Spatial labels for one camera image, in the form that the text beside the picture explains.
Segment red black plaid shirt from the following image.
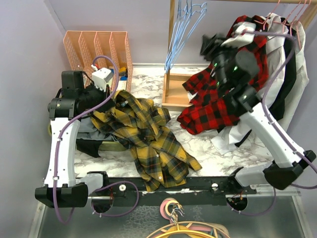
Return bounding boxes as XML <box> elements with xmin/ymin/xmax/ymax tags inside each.
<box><xmin>177</xmin><ymin>23</ymin><xmax>269</xmax><ymax>135</ymax></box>

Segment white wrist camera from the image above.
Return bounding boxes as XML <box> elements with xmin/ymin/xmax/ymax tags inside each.
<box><xmin>221</xmin><ymin>22</ymin><xmax>256</xmax><ymax>49</ymax></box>
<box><xmin>91</xmin><ymin>64</ymin><xmax>114</xmax><ymax>91</ymax></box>

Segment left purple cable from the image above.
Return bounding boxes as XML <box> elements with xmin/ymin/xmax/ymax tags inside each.
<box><xmin>53</xmin><ymin>55</ymin><xmax>140</xmax><ymax>224</ymax></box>

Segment white hanging shirt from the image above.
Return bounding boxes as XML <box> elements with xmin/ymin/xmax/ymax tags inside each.
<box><xmin>210</xmin><ymin>20</ymin><xmax>310</xmax><ymax>154</ymax></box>

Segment blue wire hangers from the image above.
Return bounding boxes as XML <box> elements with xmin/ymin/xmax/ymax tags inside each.
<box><xmin>164</xmin><ymin>0</ymin><xmax>208</xmax><ymax>73</ymax></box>

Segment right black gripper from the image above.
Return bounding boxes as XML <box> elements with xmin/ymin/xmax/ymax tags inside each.
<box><xmin>198</xmin><ymin>35</ymin><xmax>237</xmax><ymax>92</ymax></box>

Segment green plastic laundry bin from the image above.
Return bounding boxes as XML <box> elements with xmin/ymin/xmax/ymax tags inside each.
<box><xmin>47</xmin><ymin>123</ymin><xmax>127</xmax><ymax>152</ymax></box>

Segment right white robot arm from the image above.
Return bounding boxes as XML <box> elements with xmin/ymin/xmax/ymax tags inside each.
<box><xmin>200</xmin><ymin>30</ymin><xmax>316</xmax><ymax>194</ymax></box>

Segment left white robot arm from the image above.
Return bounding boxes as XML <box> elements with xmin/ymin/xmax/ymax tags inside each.
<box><xmin>35</xmin><ymin>68</ymin><xmax>113</xmax><ymax>208</ymax></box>

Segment black hanging shirt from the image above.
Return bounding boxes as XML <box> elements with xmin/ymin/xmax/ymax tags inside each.
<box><xmin>235</xmin><ymin>17</ymin><xmax>298</xmax><ymax>147</ymax></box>

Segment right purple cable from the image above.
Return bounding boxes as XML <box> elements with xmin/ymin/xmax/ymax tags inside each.
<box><xmin>245</xmin><ymin>29</ymin><xmax>317</xmax><ymax>215</ymax></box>

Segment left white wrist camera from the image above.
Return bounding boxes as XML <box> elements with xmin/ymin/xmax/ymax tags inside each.
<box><xmin>91</xmin><ymin>64</ymin><xmax>114</xmax><ymax>91</ymax></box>

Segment pile of coloured hangers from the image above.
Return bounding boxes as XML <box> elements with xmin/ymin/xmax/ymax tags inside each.
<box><xmin>148</xmin><ymin>198</ymin><xmax>230</xmax><ymax>238</ymax></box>

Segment small boxes in organizer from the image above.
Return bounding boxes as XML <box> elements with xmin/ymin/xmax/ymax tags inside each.
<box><xmin>117</xmin><ymin>67</ymin><xmax>128</xmax><ymax>90</ymax></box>

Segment purple cable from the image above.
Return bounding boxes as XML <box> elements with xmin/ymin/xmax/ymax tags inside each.
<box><xmin>245</xmin><ymin>29</ymin><xmax>317</xmax><ymax>215</ymax></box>
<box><xmin>53</xmin><ymin>55</ymin><xmax>140</xmax><ymax>224</ymax></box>

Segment wooden clothes rack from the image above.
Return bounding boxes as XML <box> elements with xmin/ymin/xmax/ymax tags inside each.
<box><xmin>162</xmin><ymin>0</ymin><xmax>317</xmax><ymax>112</ymax></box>

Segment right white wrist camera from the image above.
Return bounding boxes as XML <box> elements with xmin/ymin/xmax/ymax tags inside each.
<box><xmin>221</xmin><ymin>22</ymin><xmax>256</xmax><ymax>49</ymax></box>

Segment black mounting rail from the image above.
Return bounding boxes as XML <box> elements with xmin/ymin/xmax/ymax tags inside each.
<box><xmin>88</xmin><ymin>177</ymin><xmax>256</xmax><ymax>207</ymax></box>

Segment pink wire hangers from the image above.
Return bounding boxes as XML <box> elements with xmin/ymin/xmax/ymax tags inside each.
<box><xmin>250</xmin><ymin>0</ymin><xmax>317</xmax><ymax>50</ymax></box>

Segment yellow plaid shirt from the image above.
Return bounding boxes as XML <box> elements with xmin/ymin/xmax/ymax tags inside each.
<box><xmin>91</xmin><ymin>90</ymin><xmax>202</xmax><ymax>191</ymax></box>

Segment black shirt in bin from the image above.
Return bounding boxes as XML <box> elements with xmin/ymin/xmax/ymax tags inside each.
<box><xmin>76</xmin><ymin>139</ymin><xmax>102</xmax><ymax>158</ymax></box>

